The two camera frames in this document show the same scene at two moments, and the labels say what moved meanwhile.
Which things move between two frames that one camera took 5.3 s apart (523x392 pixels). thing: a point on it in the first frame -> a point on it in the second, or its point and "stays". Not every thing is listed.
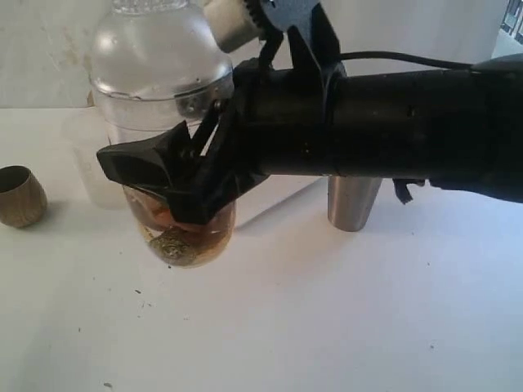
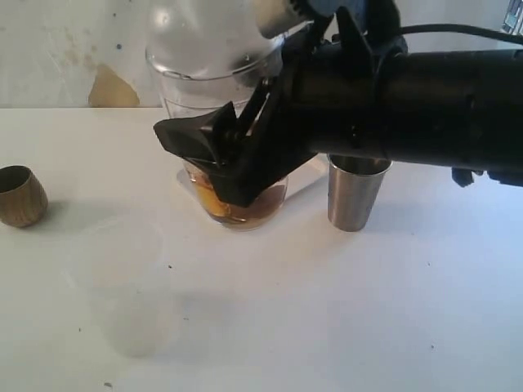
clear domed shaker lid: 159,50 -> 207,38
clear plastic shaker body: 127,118 -> 193,82
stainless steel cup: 350,200 stays
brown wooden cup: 23,198 stays
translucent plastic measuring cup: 87,132 -> 119,264
